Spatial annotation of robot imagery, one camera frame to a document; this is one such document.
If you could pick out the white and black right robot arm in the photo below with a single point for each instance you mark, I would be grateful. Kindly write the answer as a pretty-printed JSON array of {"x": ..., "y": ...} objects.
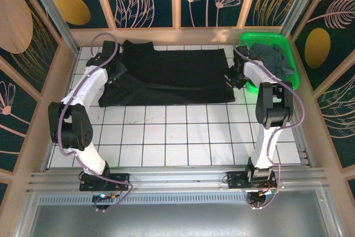
[{"x": 263, "y": 148}]

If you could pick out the grey-blue t-shirt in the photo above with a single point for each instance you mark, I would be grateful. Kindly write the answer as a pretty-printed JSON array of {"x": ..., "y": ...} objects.
[{"x": 271, "y": 59}]

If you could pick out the aluminium side rail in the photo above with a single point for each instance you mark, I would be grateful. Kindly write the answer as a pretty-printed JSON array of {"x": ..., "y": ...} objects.
[{"x": 305, "y": 153}]

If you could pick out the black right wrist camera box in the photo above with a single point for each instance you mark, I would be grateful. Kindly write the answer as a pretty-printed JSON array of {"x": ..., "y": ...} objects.
[{"x": 243, "y": 52}]

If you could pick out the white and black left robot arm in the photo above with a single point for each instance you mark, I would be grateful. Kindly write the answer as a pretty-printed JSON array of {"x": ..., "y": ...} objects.
[{"x": 88, "y": 84}]

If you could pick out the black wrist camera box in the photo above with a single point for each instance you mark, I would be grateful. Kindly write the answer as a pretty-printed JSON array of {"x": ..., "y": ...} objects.
[
  {"x": 112, "y": 47},
  {"x": 243, "y": 52}
]

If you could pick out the aluminium mounting rail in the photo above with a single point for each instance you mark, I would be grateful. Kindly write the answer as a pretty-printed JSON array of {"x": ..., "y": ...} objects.
[{"x": 177, "y": 176}]

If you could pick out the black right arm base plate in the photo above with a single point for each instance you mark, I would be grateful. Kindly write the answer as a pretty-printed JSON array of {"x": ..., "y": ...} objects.
[{"x": 238, "y": 181}]

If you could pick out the grey metal sheet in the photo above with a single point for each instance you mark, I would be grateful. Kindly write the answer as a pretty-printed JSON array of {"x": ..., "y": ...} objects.
[{"x": 177, "y": 220}]

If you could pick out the slotted metal grille strip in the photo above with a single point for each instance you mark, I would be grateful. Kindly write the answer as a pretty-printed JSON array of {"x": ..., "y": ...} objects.
[{"x": 180, "y": 199}]

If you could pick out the aluminium corner post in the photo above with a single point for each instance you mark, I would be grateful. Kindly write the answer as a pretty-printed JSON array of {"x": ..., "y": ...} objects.
[
  {"x": 55, "y": 17},
  {"x": 299, "y": 1}
]

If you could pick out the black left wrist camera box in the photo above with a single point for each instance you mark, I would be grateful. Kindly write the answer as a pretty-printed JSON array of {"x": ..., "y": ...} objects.
[{"x": 112, "y": 47}]

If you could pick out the green plastic laundry basket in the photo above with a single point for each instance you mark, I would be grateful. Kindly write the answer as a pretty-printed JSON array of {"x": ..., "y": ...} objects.
[{"x": 291, "y": 54}]

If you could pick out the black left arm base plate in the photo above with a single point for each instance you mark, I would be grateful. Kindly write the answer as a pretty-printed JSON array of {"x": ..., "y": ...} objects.
[{"x": 91, "y": 182}]

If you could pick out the black t-shirt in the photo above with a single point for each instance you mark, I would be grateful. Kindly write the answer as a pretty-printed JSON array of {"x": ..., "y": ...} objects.
[{"x": 172, "y": 73}]

